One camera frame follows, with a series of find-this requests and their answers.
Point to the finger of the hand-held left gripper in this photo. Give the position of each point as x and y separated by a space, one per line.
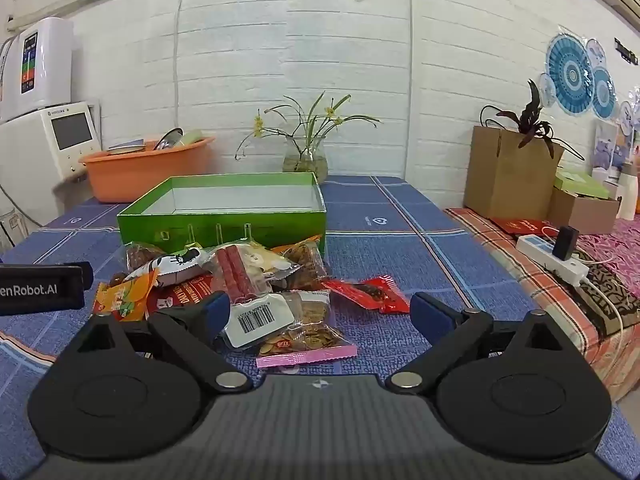
87 275

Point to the blue plaid tablecloth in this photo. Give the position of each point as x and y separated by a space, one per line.
375 240

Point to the yellow-flowered green plant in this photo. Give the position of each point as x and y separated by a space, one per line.
310 122

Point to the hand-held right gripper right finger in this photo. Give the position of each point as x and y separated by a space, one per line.
429 314

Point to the white power strip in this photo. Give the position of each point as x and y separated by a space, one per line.
545 257

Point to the brown dried fruit packet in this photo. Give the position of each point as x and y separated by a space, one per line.
142 255

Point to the blue bowl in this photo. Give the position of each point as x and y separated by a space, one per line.
125 148

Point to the black charger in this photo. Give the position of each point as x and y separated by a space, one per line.
566 242

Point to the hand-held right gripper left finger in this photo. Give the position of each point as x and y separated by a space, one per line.
218 311

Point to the large blue paper fan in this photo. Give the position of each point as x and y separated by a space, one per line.
570 72

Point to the green cardboard box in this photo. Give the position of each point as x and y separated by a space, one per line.
220 230

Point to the white bottle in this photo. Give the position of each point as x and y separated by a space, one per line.
629 190

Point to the light green plate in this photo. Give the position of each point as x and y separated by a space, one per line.
190 137

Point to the orange plaid cloth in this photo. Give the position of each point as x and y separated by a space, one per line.
505 260

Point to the orange plastic basin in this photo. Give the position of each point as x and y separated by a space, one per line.
145 175

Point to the large red snack packet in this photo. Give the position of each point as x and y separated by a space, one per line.
180 292

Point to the red sausage snack packet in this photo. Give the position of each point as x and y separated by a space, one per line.
245 270

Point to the orange-topped nut snack packet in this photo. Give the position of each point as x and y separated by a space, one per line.
305 265

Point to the white appliance with screen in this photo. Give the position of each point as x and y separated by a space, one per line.
45 145

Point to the small red snack packet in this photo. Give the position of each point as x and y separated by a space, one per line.
370 294

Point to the pink-edged seed snack packet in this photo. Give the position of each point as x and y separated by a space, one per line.
305 342

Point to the white wall water purifier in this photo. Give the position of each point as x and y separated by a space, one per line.
40 65

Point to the orange snack packet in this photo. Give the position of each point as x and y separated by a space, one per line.
125 297

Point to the small cardboard box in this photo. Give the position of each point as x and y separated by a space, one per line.
582 212

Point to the flat light green box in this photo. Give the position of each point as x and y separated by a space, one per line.
582 183

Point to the small pale paper fan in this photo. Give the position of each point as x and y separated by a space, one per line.
596 52

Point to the red booklet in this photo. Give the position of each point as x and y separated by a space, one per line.
520 227

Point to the white barcode snack packet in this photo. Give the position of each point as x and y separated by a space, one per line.
255 317

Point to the clear nut snack packet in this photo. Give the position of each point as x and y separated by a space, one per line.
310 307

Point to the metal plate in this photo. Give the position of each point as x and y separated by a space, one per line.
167 140

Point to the small blue-edged paper fan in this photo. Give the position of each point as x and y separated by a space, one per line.
547 91

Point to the glass vase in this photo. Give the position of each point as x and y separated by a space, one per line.
305 162

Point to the white cartoon print snack packet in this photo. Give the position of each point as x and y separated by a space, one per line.
175 262

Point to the dark red-leaf plant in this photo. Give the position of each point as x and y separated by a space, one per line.
532 117

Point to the brown cardboard box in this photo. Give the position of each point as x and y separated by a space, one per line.
500 180

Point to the dark brown patterned cloth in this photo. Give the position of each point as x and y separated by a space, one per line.
607 300

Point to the medium blue paper fan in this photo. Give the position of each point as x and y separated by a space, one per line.
603 92

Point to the pink floral cloth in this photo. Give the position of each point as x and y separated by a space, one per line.
620 245

